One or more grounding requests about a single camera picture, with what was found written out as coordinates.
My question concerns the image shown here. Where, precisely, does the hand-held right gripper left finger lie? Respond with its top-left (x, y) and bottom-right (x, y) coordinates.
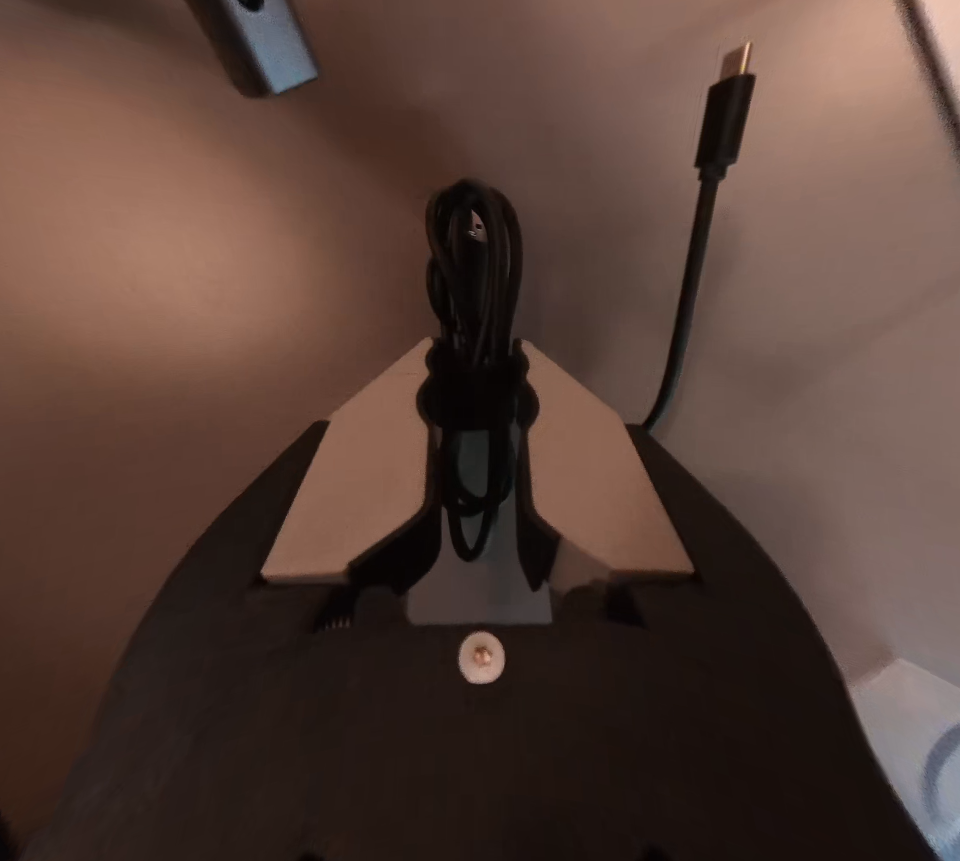
top-left (259, 337), bottom-right (440, 598)

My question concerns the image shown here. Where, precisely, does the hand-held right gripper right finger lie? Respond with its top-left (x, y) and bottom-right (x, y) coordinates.
top-left (516, 338), bottom-right (698, 594)

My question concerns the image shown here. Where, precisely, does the black usb-c cable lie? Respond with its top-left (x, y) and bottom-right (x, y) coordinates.
top-left (417, 38), bottom-right (756, 564)

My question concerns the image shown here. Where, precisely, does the grey usb hub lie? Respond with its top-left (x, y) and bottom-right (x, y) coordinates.
top-left (128, 0), bottom-right (322, 101)

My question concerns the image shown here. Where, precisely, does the black book stand board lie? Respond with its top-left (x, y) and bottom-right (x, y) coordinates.
top-left (858, 0), bottom-right (960, 161)

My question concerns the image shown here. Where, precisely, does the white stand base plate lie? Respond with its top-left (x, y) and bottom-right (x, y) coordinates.
top-left (849, 659), bottom-right (960, 861)

